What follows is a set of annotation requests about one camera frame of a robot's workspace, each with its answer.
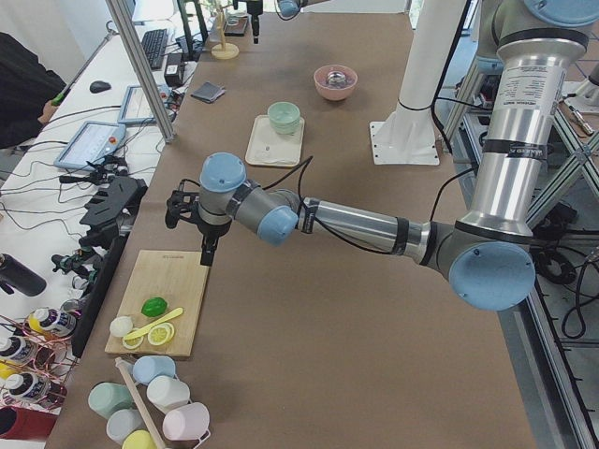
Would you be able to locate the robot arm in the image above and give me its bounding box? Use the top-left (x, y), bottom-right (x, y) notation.
top-left (246, 0), bottom-right (311, 44)
top-left (194, 13), bottom-right (533, 318)

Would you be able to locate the mint green cup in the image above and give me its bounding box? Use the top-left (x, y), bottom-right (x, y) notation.
top-left (88, 382), bottom-right (134, 419)

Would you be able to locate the black gripper stand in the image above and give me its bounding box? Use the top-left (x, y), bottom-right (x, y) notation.
top-left (79, 176), bottom-right (148, 250)

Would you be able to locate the cream bunny serving tray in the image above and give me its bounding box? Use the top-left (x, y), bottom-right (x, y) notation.
top-left (244, 115), bottom-right (305, 167)

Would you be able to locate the wooden stand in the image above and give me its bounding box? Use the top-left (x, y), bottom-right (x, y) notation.
top-left (208, 0), bottom-right (240, 60)

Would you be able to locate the person in black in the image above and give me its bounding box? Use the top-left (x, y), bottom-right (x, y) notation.
top-left (1, 32), bottom-right (66, 149)

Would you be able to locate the green bowl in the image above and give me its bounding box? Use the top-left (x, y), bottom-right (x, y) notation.
top-left (272, 128), bottom-right (298, 136)
top-left (270, 119), bottom-right (300, 129)
top-left (267, 101), bottom-right (300, 127)

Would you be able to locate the black bottle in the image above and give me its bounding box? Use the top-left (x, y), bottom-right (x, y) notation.
top-left (1, 253), bottom-right (47, 297)

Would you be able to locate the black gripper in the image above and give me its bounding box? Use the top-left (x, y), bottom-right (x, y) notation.
top-left (246, 0), bottom-right (262, 44)
top-left (197, 220), bottom-right (230, 267)

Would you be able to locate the grey folded cloth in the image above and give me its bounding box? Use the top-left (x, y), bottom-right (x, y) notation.
top-left (191, 81), bottom-right (226, 104)

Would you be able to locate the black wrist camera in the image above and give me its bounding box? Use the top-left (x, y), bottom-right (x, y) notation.
top-left (165, 190), bottom-right (199, 229)

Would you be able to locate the wooden rack handle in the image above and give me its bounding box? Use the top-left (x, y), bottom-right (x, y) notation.
top-left (114, 357), bottom-right (167, 449)

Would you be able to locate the aluminium frame post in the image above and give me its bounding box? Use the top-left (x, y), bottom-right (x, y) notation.
top-left (106, 0), bottom-right (175, 144)

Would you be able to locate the white wire cup rack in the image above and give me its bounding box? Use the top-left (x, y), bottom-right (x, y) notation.
top-left (153, 376), bottom-right (211, 448)

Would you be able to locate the light blue cup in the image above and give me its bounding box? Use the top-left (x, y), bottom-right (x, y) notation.
top-left (132, 355), bottom-right (176, 385)

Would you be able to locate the green bowl on tray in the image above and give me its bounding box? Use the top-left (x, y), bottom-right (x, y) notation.
top-left (272, 128), bottom-right (298, 136)

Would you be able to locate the blue teach pendant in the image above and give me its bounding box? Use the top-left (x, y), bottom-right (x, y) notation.
top-left (118, 85), bottom-right (155, 125)
top-left (53, 121), bottom-right (125, 171)

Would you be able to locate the pink bowl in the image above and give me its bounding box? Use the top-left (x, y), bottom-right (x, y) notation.
top-left (313, 64), bottom-right (358, 101)

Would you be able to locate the pink cup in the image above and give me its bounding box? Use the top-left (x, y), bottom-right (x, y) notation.
top-left (162, 402), bottom-right (211, 442)

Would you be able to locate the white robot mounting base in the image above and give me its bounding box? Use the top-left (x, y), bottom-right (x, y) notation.
top-left (370, 0), bottom-right (469, 166)

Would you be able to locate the black computer keyboard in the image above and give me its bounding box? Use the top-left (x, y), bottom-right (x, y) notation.
top-left (141, 29), bottom-right (168, 70)

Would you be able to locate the grey cup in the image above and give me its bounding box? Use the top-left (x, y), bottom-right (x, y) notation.
top-left (106, 409), bottom-right (143, 446)

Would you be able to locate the white cup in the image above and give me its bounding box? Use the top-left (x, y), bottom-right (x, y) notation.
top-left (146, 375), bottom-right (191, 413)

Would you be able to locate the yellow plastic knife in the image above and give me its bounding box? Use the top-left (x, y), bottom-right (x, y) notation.
top-left (124, 307), bottom-right (184, 340)

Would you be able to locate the bamboo cutting board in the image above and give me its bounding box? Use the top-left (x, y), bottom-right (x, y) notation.
top-left (104, 250), bottom-right (210, 359)

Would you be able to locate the green lime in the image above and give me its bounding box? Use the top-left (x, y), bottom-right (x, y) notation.
top-left (140, 297), bottom-right (168, 317)

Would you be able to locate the yellow cup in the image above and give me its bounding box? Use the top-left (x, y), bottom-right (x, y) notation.
top-left (122, 429), bottom-right (157, 449)

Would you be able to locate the black computer mouse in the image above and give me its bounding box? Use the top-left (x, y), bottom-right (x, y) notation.
top-left (89, 80), bottom-right (111, 94)

